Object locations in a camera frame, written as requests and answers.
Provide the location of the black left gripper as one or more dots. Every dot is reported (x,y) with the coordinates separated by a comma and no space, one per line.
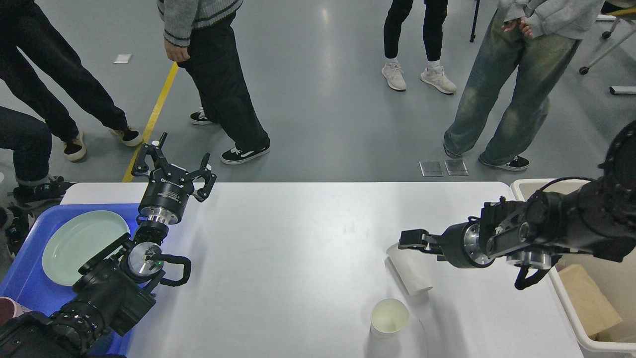
(165,201)

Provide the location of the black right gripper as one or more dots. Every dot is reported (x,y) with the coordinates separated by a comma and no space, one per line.
(458,245)

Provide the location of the white paper cup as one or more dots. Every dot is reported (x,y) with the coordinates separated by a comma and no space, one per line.
(388,317)
(411,268)

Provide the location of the green plate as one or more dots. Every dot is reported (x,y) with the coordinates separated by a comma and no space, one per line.
(79,240)

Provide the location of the brown paper bag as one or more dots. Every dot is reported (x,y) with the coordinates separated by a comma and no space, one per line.
(591,305)

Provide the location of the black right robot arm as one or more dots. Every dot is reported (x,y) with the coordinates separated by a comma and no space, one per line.
(598,219)

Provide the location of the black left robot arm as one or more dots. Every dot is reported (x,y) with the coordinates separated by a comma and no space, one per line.
(115,288)

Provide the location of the cardigan person right hand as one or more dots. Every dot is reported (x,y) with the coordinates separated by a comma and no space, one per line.
(175,53)

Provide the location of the floor outlet plate left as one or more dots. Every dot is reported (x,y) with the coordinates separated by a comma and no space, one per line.
(431,169)

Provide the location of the floor outlet plate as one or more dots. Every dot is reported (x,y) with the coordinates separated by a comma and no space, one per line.
(456,167)
(431,169)

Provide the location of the floor outlet plate right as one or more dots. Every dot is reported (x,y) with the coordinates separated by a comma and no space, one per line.
(456,167)

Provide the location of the white floor label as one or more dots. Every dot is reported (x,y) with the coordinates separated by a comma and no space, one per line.
(122,59)

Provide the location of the person in grey cardigan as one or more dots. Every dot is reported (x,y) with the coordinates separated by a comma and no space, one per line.
(205,28)

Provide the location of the seated person dark jeans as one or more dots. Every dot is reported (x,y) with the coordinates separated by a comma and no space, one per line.
(30,141)

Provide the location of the blue plastic tray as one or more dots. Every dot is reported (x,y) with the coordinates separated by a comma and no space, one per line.
(26,281)

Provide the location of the beige plastic bin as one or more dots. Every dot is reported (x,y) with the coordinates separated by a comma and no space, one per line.
(617,282)

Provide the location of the pink mug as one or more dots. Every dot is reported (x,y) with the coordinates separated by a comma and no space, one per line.
(10,309)

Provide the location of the black tripod leg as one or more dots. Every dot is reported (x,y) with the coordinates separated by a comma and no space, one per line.
(474,21)

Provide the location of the person in black trousers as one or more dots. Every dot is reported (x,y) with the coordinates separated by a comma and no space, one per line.
(29,39)

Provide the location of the person with white sneakers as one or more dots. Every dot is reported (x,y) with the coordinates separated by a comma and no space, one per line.
(432,36)

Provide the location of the person in faded jeans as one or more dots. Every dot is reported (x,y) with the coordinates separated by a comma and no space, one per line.
(536,39)

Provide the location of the rolling chair base right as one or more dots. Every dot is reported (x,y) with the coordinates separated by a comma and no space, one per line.
(620,11)

